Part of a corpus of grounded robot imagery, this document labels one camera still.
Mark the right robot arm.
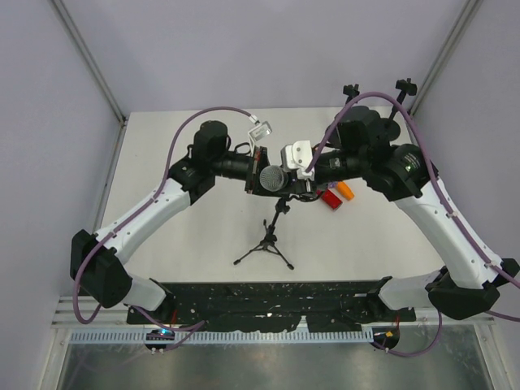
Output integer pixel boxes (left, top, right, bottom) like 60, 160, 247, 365
282, 106, 519, 320

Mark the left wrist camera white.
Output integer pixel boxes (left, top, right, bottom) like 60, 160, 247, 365
248, 115, 272, 143

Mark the aluminium frame post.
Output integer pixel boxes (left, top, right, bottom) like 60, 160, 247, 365
48, 0, 127, 127
408, 0, 483, 116

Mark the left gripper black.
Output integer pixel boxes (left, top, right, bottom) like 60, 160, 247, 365
213, 147, 291, 199

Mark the black tripod stand shock mount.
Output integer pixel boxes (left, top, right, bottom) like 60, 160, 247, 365
232, 190, 318, 271

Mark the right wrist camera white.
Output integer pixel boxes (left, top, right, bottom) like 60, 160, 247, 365
280, 140, 314, 180

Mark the black front rail base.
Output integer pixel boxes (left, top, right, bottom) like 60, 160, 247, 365
151, 280, 416, 333

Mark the white slotted cable duct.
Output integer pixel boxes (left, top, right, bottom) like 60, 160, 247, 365
69, 327, 373, 345

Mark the left aluminium frame post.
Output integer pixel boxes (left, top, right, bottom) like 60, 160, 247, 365
48, 0, 127, 127

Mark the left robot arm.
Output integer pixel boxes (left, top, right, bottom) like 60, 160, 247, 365
70, 121, 252, 323

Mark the orange microphone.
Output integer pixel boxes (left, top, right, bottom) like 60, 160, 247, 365
336, 182, 355, 201

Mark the red microphone silver grille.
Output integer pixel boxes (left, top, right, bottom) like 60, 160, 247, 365
320, 189, 343, 211

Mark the black round-base mic stand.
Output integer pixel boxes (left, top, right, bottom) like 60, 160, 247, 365
324, 83, 361, 143

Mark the right aluminium frame post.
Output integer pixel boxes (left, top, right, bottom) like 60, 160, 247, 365
408, 0, 483, 116

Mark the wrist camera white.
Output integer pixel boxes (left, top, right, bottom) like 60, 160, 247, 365
248, 115, 272, 143
280, 140, 314, 180

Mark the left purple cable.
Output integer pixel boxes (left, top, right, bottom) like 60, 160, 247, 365
71, 106, 255, 350

